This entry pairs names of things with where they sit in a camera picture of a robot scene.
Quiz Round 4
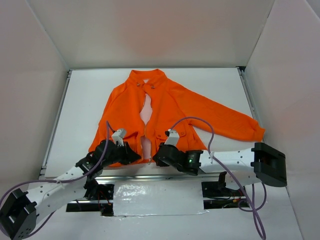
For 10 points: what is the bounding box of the orange zip-up jacket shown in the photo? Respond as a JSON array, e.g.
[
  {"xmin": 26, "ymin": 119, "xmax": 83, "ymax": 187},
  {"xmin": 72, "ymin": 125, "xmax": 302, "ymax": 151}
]
[{"xmin": 88, "ymin": 69, "xmax": 265, "ymax": 164}]

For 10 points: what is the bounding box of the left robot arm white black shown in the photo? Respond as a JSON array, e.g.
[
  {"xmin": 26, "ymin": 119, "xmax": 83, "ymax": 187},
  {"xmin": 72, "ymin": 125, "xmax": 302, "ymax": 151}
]
[{"xmin": 0, "ymin": 140, "xmax": 141, "ymax": 240}]

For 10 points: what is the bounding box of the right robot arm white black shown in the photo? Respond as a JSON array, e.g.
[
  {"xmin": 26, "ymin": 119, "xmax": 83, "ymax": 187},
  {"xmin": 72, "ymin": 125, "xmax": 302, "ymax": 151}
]
[{"xmin": 153, "ymin": 142, "xmax": 287, "ymax": 196}]

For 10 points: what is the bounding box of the white foil-taped panel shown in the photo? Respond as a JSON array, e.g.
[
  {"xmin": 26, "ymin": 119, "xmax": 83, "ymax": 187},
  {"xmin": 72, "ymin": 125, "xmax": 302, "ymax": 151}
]
[{"xmin": 113, "ymin": 180, "xmax": 206, "ymax": 217}]

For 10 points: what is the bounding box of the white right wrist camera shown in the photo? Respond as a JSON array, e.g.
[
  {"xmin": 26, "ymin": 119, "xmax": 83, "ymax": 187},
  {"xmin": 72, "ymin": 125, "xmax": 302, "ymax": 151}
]
[{"xmin": 164, "ymin": 129, "xmax": 180, "ymax": 147}]

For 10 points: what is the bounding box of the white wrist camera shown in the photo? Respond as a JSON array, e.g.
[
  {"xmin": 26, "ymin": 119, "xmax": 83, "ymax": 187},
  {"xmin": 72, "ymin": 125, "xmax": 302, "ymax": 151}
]
[
  {"xmin": 164, "ymin": 129, "xmax": 180, "ymax": 147},
  {"xmin": 111, "ymin": 128, "xmax": 127, "ymax": 147}
]

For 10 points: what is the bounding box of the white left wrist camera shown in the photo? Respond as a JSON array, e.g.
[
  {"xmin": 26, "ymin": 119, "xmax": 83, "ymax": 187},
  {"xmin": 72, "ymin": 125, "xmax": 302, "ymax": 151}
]
[{"xmin": 111, "ymin": 128, "xmax": 127, "ymax": 147}]

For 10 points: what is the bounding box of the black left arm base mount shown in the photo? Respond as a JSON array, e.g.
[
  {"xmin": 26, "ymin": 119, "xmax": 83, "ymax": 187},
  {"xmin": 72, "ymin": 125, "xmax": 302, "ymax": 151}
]
[{"xmin": 65, "ymin": 183, "xmax": 115, "ymax": 217}]

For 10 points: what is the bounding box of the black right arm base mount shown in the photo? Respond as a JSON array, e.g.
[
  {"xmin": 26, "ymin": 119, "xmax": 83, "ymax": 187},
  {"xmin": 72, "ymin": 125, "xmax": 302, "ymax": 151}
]
[{"xmin": 201, "ymin": 180, "xmax": 249, "ymax": 210}]

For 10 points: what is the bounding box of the aluminium table frame rail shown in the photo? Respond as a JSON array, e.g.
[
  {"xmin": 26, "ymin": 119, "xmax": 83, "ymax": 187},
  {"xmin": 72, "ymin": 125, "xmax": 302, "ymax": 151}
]
[{"xmin": 37, "ymin": 66, "xmax": 279, "ymax": 181}]

